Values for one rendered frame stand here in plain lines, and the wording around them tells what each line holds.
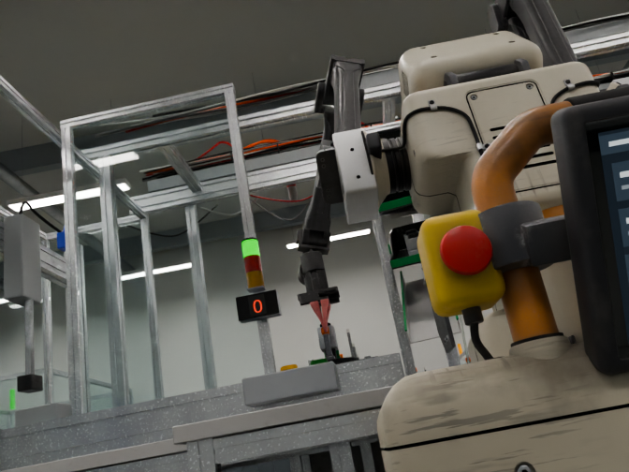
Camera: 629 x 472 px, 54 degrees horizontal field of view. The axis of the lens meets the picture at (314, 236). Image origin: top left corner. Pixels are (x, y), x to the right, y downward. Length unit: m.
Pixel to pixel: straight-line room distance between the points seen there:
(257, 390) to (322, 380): 0.14
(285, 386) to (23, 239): 1.24
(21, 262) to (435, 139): 1.70
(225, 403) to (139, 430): 0.21
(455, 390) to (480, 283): 0.08
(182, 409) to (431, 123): 0.93
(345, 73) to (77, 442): 1.04
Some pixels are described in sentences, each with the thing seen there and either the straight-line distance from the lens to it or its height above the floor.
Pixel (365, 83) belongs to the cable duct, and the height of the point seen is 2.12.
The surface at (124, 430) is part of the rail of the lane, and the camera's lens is 1.56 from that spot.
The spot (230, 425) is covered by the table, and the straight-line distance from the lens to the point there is 1.09.
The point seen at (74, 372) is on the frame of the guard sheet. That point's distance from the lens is 1.99.
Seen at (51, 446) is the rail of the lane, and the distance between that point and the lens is 1.64.
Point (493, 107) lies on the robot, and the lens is 0.91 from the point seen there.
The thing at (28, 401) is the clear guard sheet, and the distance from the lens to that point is 2.89.
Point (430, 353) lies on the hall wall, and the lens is 12.32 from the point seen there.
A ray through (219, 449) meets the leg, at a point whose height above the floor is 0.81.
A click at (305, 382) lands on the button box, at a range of 1.38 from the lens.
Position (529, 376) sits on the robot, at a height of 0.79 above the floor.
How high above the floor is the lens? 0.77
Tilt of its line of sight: 20 degrees up
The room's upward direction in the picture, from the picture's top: 10 degrees counter-clockwise
